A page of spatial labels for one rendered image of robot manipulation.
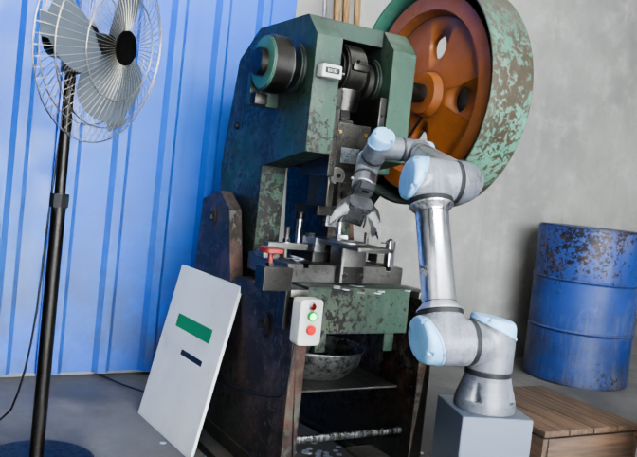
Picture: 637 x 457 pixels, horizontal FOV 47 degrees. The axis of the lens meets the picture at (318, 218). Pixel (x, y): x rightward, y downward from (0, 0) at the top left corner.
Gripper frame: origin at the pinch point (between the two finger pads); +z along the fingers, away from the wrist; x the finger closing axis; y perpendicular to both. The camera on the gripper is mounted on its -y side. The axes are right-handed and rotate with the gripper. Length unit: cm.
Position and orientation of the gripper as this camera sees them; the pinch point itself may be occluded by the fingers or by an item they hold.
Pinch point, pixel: (354, 230)
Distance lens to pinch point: 213.4
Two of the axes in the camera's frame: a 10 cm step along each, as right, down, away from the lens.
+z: -1.8, 7.1, -6.8
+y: -2.4, 6.3, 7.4
